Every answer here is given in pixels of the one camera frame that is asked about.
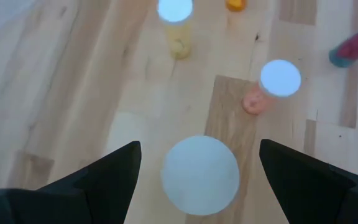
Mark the yellow medicine bottle white cap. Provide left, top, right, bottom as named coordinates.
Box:
left=156, top=0, right=194, bottom=60

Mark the pink medicine bottle white cap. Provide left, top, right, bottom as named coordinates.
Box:
left=242, top=58, right=303, bottom=116

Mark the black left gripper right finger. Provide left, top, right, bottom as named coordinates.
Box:
left=259, top=139, right=358, bottom=224

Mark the orange medicine bottle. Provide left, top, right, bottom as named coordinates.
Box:
left=225, top=0, right=247, bottom=12

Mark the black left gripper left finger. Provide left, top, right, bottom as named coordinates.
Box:
left=0, top=140, right=142, bottom=224

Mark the blue bottle with red pills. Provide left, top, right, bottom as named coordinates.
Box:
left=328, top=17, right=358, bottom=68

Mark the white-capped medicine bottle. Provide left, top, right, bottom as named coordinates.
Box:
left=160, top=135, right=241, bottom=217

